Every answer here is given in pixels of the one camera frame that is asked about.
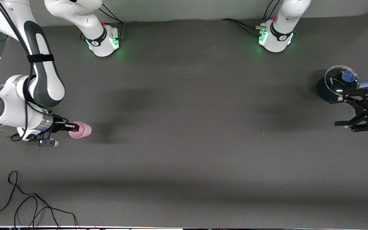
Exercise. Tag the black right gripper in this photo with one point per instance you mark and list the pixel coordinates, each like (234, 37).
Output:
(57, 126)

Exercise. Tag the pink plastic cup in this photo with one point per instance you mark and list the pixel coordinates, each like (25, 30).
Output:
(81, 131)

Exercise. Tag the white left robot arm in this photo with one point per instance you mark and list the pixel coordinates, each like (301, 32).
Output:
(283, 35)

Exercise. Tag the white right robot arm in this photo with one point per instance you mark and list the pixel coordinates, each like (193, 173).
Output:
(14, 99)

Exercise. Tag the dark blue saucepan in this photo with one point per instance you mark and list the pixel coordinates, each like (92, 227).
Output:
(326, 92)

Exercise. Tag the glass lid blue knob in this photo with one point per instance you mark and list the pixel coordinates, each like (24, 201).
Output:
(337, 80)

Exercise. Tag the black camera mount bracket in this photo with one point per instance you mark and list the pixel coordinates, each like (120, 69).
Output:
(40, 142)

